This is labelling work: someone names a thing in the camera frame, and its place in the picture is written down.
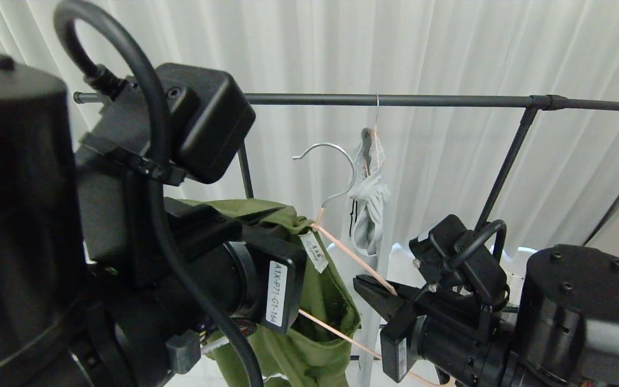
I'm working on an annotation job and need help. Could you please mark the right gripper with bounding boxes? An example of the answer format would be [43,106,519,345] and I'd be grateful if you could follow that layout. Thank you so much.
[380,301,520,387]

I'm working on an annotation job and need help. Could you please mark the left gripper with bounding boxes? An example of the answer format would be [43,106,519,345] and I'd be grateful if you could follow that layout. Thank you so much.
[95,226,307,387]

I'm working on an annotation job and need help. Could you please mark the green garment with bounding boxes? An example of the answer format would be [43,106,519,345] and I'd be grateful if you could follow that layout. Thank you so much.
[181,199,362,387]

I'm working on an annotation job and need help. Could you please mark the pink clothes hanger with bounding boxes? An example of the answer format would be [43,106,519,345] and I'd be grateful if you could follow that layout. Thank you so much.
[292,142,455,387]
[369,94,384,173]

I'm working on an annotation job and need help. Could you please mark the pale grey shorts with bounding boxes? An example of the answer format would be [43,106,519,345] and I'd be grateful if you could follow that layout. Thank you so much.
[348,128,396,387]

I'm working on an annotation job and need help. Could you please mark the black clothes rack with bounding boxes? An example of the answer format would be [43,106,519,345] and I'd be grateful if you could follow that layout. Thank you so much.
[73,92,619,237]

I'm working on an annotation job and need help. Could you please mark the white curtain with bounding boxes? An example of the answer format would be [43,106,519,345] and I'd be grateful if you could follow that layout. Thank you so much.
[0,0,619,269]

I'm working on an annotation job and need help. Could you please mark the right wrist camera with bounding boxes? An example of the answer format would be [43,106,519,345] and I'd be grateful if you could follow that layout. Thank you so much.
[409,214,510,323]

